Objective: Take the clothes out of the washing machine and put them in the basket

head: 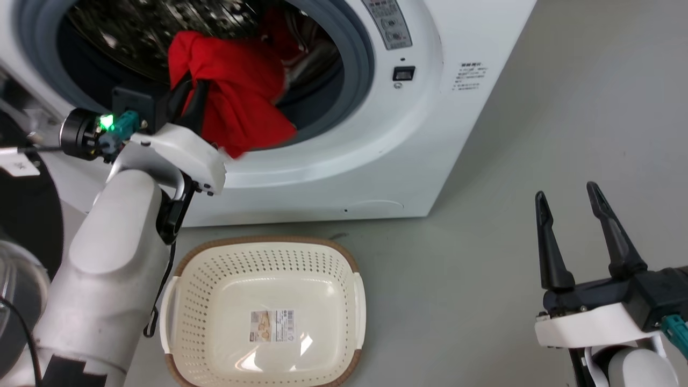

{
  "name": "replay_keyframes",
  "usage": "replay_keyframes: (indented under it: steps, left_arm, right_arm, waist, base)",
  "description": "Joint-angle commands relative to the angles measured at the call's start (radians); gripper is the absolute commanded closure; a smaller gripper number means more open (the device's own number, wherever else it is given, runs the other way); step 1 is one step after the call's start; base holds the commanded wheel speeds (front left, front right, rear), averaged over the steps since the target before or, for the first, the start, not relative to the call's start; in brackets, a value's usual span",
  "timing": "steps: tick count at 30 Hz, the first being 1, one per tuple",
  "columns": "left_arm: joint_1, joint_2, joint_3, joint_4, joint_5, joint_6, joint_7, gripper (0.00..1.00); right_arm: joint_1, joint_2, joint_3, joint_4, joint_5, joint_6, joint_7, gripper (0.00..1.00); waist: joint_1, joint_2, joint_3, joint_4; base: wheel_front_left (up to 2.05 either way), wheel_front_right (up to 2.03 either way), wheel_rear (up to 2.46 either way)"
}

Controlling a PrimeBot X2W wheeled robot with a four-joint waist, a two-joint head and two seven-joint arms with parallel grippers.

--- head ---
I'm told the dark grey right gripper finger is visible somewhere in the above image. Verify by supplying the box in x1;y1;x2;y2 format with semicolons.
585;181;649;280
535;191;576;293

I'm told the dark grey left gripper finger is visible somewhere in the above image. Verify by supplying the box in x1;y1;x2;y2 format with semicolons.
185;80;211;135
159;73;194;125

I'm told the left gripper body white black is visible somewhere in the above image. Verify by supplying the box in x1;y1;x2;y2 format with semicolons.
112;86;227;196

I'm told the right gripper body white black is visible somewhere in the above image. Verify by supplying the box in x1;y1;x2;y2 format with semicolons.
534;266;688;350

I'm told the red garment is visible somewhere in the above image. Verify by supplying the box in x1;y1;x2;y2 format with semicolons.
168;8;298;160

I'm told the cream perforated laundry basket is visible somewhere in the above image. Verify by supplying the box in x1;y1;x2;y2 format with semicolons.
160;235;367;387

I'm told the washing machine glass door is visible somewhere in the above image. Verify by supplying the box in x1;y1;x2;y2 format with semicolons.
0;70;65;377

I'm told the white front-load washing machine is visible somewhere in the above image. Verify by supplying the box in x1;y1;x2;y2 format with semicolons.
0;0;538;229

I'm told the grey rubber door gasket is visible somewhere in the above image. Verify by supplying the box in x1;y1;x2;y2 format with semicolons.
15;0;375;152

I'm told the white tag with cross mark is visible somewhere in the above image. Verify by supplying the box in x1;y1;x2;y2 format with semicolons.
0;148;41;178

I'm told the printed warning text label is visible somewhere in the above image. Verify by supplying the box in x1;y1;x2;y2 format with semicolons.
451;61;489;92

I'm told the paper label sticker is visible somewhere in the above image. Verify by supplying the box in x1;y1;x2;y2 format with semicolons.
250;309;296;343

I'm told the grey instruction panel sticker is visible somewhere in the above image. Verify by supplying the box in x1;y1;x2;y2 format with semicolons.
361;0;414;51

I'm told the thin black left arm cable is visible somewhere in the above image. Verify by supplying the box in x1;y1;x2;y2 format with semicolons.
143;241;178;339

